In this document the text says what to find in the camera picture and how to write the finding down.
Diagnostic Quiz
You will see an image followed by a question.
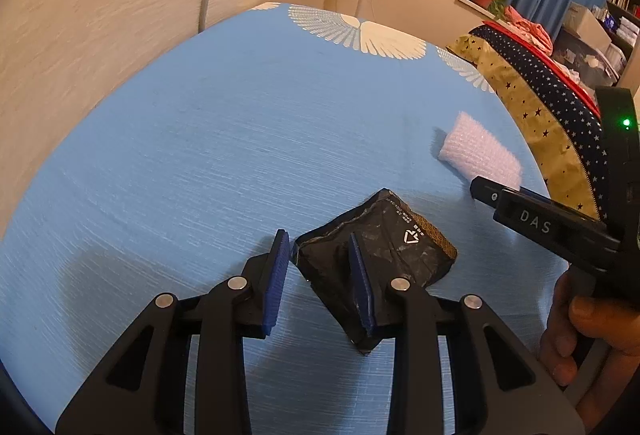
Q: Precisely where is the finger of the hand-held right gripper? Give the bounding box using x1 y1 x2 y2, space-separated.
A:
519 186 607 225
470 176 621 266

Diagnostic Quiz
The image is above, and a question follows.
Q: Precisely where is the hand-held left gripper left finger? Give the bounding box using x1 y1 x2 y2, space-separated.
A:
55 227 292 435

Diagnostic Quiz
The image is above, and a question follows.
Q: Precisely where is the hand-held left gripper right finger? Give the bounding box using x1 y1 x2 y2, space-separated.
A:
348 231 586 435

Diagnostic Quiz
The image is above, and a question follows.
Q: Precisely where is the black foil packet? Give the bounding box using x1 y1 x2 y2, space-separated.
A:
292 188 458 356

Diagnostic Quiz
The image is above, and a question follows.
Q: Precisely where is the purple ribbed foam wrap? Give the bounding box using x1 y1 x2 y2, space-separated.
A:
437 111 523 188

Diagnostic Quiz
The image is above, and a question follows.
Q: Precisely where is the person's right hand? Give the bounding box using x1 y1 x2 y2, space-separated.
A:
537 267 640 433

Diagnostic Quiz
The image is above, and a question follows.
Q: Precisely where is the red blanket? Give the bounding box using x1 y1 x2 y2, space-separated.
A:
482 20 601 116

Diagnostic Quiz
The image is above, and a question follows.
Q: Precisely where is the star-patterned quilt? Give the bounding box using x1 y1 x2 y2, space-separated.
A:
445 25 608 221

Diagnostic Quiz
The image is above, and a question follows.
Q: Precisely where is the large clear storage box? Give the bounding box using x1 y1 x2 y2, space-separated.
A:
552 28 628 81

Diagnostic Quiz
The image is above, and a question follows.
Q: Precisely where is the white cardboard box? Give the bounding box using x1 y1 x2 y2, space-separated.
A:
565 2 613 46

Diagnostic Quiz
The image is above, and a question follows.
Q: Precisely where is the dark bookshelf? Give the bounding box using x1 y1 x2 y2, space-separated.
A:
605 0 640 61

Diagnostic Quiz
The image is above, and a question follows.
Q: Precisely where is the pink crumpled cloth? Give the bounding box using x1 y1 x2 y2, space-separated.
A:
502 5 556 53

